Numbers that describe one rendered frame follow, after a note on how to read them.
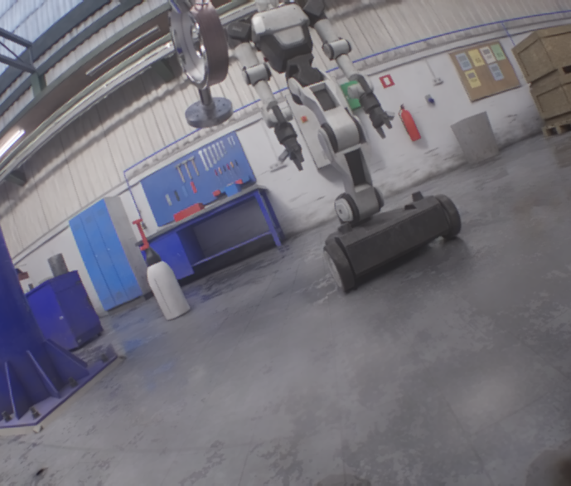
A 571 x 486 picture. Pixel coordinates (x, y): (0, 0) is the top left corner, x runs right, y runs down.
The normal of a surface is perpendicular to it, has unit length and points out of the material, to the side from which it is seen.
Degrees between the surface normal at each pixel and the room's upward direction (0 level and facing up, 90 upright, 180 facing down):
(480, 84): 90
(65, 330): 90
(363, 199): 106
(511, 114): 90
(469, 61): 90
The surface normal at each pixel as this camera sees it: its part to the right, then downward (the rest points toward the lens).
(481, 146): 0.03, 0.14
